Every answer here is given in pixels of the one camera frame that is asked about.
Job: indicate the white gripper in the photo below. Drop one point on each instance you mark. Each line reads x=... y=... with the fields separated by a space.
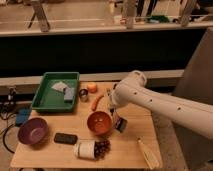
x=115 y=98

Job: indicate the black and white brush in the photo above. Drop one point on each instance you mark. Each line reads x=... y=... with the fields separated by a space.
x=119 y=122

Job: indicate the red bowl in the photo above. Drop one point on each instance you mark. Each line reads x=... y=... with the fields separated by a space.
x=99 y=123

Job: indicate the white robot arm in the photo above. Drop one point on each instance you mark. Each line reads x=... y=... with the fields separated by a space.
x=193 y=115

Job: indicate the purple bowl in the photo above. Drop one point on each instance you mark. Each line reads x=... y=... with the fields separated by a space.
x=33 y=131

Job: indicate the orange carrot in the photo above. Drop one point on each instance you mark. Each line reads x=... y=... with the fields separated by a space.
x=96 y=101

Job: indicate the orange fruit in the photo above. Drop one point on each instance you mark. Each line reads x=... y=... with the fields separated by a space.
x=92 y=87

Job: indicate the small metal cup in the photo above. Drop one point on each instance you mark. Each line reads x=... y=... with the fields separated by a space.
x=83 y=95

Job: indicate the grey sponge block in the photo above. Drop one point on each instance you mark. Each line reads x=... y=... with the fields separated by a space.
x=68 y=94

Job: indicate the dark grape bunch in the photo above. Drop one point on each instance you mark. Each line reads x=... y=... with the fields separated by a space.
x=101 y=148

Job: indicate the white cloth piece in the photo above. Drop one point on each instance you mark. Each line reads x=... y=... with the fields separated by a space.
x=59 y=86

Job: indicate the white can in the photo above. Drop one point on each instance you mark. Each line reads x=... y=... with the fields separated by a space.
x=84 y=149

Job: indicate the black rectangular block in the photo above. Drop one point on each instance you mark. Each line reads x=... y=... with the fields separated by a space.
x=65 y=138

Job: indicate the beige wooden spatula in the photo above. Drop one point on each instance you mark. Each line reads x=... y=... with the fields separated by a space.
x=148 y=154

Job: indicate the green plastic tray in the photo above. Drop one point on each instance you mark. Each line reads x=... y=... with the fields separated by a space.
x=49 y=100

